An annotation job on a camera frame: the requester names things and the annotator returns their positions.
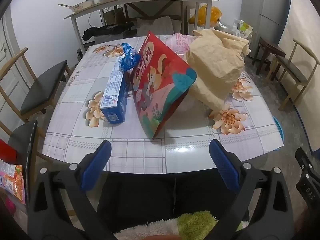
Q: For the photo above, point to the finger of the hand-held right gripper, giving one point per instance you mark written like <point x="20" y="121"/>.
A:
<point x="306" y="180"/>

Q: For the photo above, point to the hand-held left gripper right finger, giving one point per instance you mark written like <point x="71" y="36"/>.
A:
<point x="223" y="167"/>

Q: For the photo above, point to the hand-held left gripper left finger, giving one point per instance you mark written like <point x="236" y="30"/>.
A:
<point x="96" y="165"/>

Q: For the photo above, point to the blue carton box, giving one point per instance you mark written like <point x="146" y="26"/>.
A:
<point x="115" y="90"/>

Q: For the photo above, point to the red printed snack bag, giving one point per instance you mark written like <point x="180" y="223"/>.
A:
<point x="155" y="80"/>

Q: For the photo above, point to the brown paper bag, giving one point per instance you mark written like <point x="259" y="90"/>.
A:
<point x="215" y="62"/>

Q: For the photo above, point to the blue plastic wrapper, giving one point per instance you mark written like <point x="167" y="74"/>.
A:
<point x="128" y="57"/>

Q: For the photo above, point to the floral tablecloth table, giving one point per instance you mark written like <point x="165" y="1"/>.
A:
<point x="75" y="130"/>

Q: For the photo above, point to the green white fluffy cloth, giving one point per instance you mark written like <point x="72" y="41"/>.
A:
<point x="195" y="222"/>

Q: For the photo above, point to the black chair backrest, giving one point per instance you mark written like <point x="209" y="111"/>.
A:
<point x="23" y="142"/>

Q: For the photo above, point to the orange snack packet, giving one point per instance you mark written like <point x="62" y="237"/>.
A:
<point x="12" y="180"/>

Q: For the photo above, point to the wooden chair black seat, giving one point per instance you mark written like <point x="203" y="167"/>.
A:
<point x="45" y="85"/>
<point x="292" y="67"/>

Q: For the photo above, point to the dark wooden stool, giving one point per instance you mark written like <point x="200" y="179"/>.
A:
<point x="271" y="46"/>

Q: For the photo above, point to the white door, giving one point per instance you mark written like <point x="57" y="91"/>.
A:
<point x="10" y="62"/>

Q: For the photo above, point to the black clothing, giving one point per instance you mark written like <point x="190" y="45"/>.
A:
<point x="105" y="31"/>

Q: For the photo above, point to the white plastic bag green label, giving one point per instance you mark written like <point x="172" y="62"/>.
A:
<point x="243" y="27"/>

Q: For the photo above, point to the small brown cardboard box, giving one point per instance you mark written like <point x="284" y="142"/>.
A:
<point x="110" y="17"/>

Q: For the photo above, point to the white cushion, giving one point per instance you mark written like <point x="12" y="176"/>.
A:
<point x="155" y="26"/>

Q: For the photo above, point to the yellow plastic bag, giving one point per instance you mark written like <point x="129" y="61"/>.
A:
<point x="212" y="15"/>

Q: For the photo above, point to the floral ceramic dish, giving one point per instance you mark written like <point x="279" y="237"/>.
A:
<point x="81" y="6"/>

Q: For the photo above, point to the wooden chopsticks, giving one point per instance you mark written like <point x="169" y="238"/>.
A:
<point x="65" y="5"/>

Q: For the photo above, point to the grey refrigerator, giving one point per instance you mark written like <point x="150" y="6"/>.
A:
<point x="272" y="5"/>

